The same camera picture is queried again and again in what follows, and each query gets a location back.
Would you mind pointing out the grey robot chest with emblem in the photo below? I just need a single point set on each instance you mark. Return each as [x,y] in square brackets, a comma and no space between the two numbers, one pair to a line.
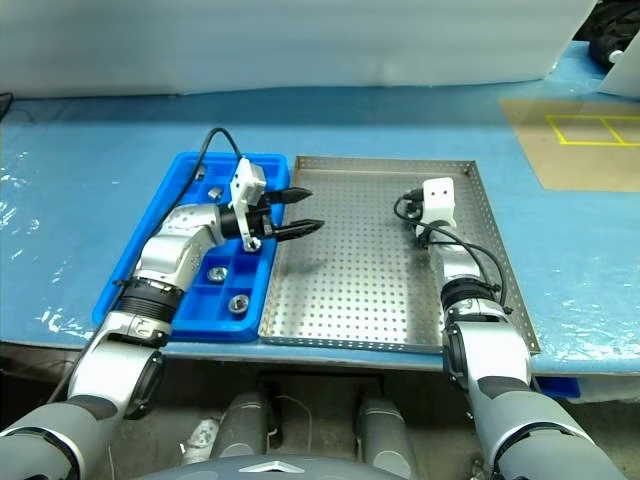
[260,467]

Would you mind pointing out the white foam board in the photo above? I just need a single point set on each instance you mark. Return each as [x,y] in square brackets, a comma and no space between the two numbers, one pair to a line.
[300,40]

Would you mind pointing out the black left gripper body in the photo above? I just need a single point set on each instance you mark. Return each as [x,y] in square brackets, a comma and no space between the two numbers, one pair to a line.
[261,222]

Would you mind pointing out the dark grey rounded shape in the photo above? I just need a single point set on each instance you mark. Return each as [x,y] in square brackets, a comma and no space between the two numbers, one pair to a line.
[385,430]
[242,425]

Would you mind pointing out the brown cardboard sheet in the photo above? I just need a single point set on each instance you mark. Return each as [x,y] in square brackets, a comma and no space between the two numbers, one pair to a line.
[575,170]

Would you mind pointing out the blue compartment tray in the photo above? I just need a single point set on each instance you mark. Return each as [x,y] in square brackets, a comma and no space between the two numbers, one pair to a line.
[200,300]

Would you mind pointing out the perforated metal tray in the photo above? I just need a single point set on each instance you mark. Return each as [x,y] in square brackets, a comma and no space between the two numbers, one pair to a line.
[350,250]

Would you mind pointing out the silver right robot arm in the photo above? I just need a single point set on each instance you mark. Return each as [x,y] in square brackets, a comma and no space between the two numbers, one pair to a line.
[500,360]

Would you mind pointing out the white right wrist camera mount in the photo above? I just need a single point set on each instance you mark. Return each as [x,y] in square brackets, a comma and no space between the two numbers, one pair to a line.
[439,205]

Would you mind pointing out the black wheeled object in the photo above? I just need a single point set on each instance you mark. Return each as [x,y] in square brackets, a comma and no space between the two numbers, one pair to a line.
[600,50]

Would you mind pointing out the white slanted panel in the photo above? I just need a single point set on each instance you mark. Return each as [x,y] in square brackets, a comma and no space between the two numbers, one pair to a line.
[622,80]

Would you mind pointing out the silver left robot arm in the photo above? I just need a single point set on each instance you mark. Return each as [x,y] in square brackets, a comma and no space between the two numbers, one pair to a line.
[175,250]

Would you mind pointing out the white crumpled wrapper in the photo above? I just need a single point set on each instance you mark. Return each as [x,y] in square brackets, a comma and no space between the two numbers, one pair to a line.
[200,432]

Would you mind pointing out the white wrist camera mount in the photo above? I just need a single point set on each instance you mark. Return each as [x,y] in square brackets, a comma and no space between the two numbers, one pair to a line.
[245,182]
[439,205]

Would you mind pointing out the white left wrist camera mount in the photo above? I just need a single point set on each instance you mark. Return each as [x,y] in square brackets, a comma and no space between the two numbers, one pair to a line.
[245,182]

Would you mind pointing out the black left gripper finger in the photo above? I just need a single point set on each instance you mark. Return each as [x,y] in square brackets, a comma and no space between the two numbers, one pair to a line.
[292,195]
[300,230]

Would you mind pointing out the blue plastic bin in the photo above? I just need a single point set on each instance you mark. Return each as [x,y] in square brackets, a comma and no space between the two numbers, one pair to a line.
[560,387]

